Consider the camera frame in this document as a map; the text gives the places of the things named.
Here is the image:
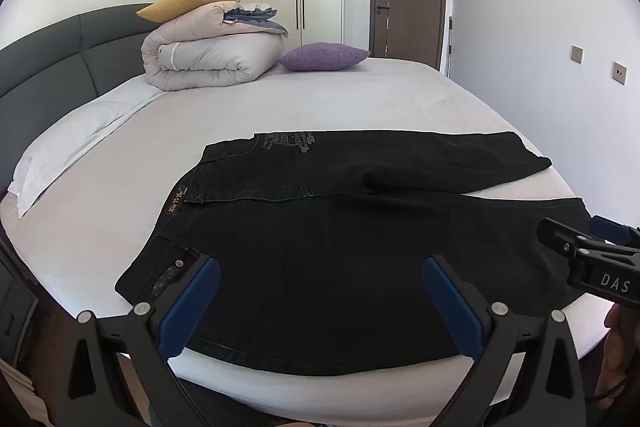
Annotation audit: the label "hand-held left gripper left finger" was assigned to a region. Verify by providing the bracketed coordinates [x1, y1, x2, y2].
[57, 254, 223, 427]

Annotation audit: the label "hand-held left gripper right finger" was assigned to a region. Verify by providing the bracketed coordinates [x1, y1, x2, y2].
[422, 254, 588, 427]

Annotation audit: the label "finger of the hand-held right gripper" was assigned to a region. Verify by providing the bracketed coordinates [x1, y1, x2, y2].
[536, 217, 603, 269]
[588, 215, 640, 253]

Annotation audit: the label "black pants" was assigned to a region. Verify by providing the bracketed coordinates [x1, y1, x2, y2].
[115, 130, 594, 378]

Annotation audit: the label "person's right hand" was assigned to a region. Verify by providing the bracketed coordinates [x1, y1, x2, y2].
[596, 301, 640, 409]

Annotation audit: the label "black nightstand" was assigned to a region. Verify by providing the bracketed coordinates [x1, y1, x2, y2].
[0, 252, 41, 378]

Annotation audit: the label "white pillow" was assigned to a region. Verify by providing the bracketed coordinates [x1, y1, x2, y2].
[10, 82, 167, 219]

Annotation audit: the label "white bed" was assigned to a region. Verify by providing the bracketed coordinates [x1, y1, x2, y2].
[0, 56, 608, 424]

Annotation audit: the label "folded beige duvet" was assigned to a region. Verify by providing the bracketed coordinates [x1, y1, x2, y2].
[141, 0, 290, 92]

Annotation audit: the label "grey padded headboard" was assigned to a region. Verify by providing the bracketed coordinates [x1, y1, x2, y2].
[0, 3, 166, 198]

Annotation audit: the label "purple pillow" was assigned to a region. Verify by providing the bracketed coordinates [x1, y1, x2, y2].
[277, 43, 371, 72]

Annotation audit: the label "folded blue blanket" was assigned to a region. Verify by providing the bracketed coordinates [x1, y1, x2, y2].
[223, 4, 290, 38]

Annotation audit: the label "yellow pillow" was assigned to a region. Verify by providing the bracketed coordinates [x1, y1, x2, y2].
[136, 0, 242, 24]

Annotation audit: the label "black cable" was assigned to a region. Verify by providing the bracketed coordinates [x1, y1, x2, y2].
[584, 379, 627, 409]

